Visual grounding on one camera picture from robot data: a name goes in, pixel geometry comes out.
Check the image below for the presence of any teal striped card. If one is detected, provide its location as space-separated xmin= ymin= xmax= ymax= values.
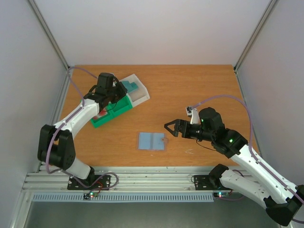
xmin=122 ymin=81 xmax=136 ymax=93

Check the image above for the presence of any pink card holder wallet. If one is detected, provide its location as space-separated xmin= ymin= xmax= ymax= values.
xmin=137 ymin=132 xmax=169 ymax=151

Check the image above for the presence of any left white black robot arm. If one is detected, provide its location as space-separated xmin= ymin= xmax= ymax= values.
xmin=38 ymin=73 xmax=127 ymax=189

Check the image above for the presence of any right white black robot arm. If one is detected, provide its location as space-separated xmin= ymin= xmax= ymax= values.
xmin=164 ymin=107 xmax=304 ymax=227

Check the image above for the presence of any teal card in white bin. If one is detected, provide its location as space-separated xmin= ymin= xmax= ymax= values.
xmin=128 ymin=82 xmax=139 ymax=93

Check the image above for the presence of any green plastic bin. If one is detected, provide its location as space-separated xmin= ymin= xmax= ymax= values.
xmin=91 ymin=95 xmax=132 ymax=128

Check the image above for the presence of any white translucent plastic bin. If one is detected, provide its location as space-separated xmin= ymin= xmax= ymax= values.
xmin=120 ymin=74 xmax=150 ymax=107

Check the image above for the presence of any right small circuit board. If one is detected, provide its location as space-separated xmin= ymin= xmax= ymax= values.
xmin=213 ymin=191 xmax=232 ymax=198

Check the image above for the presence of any small circuit board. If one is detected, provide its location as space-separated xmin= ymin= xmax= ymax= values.
xmin=83 ymin=192 xmax=99 ymax=200
xmin=213 ymin=191 xmax=232 ymax=198

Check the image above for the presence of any left small circuit board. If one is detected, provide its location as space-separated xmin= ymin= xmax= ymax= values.
xmin=83 ymin=192 xmax=99 ymax=200

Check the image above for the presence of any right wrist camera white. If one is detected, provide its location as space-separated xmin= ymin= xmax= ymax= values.
xmin=186 ymin=106 xmax=200 ymax=124

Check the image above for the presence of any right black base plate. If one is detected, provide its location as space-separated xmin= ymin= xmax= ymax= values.
xmin=191 ymin=175 xmax=224 ymax=190

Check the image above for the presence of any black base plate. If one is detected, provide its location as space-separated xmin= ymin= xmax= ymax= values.
xmin=191 ymin=175 xmax=224 ymax=190
xmin=67 ymin=175 xmax=111 ymax=190

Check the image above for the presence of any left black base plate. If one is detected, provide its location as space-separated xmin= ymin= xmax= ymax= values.
xmin=67 ymin=175 xmax=111 ymax=190

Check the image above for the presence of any left aluminium corner post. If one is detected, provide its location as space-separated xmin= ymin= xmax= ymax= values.
xmin=27 ymin=0 xmax=69 ymax=69

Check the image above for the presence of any aluminium corner post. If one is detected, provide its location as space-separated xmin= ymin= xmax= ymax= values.
xmin=234 ymin=0 xmax=280 ymax=72
xmin=27 ymin=0 xmax=69 ymax=69

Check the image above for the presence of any aluminium rail frame front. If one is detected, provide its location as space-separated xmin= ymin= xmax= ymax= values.
xmin=21 ymin=165 xmax=213 ymax=193

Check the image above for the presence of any grey slotted cable duct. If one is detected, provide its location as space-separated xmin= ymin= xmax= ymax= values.
xmin=32 ymin=192 xmax=214 ymax=203

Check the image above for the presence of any right aluminium corner post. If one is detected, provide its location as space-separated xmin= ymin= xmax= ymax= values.
xmin=234 ymin=0 xmax=280 ymax=72

